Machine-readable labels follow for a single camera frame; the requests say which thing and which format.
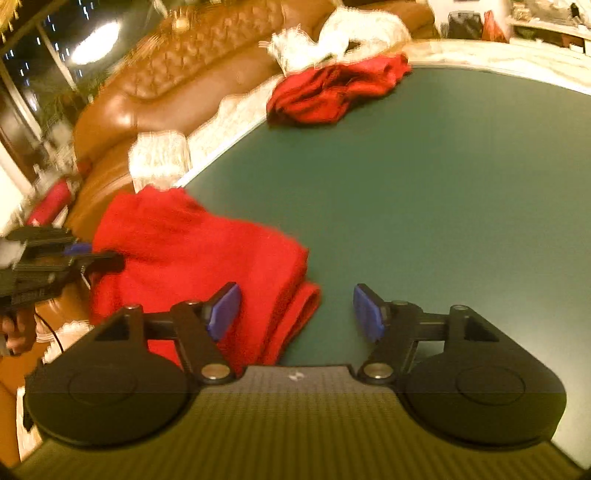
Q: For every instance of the brown leather sofa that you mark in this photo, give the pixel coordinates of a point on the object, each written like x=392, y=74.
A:
x=184, y=87

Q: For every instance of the white fluffy cloth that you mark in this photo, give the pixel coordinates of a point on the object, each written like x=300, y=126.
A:
x=337, y=33

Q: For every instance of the white lace sofa cover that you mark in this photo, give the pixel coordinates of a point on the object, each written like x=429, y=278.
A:
x=159, y=157

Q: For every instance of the dark red knit cloth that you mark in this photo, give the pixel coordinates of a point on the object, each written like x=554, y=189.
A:
x=328, y=90

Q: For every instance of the potted plant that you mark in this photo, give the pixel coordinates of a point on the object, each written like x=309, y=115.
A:
x=56, y=109

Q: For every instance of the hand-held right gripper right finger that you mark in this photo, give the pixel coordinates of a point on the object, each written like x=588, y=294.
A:
x=367, y=312

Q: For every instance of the person's left hand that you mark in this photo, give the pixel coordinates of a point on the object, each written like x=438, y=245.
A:
x=18, y=333

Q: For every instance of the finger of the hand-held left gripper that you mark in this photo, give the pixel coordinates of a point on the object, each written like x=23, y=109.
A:
x=99, y=263

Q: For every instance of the red fire extinguisher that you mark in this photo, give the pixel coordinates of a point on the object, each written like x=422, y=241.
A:
x=50, y=203

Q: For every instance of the black bag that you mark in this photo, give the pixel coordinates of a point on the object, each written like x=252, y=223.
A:
x=463, y=25

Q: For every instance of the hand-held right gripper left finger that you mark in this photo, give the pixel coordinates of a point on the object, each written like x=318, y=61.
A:
x=223, y=308

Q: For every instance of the bright red knit cloth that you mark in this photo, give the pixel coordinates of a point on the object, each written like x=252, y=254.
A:
x=194, y=258

